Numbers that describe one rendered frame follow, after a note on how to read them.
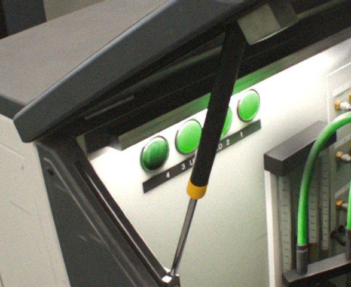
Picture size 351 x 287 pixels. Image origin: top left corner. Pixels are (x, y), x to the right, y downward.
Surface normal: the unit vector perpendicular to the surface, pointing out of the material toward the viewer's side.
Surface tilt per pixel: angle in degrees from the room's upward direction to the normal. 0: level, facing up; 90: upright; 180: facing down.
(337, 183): 90
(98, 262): 90
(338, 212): 90
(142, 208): 90
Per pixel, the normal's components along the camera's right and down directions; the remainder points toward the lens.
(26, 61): -0.12, -0.89
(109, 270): -0.73, 0.38
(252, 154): 0.67, 0.26
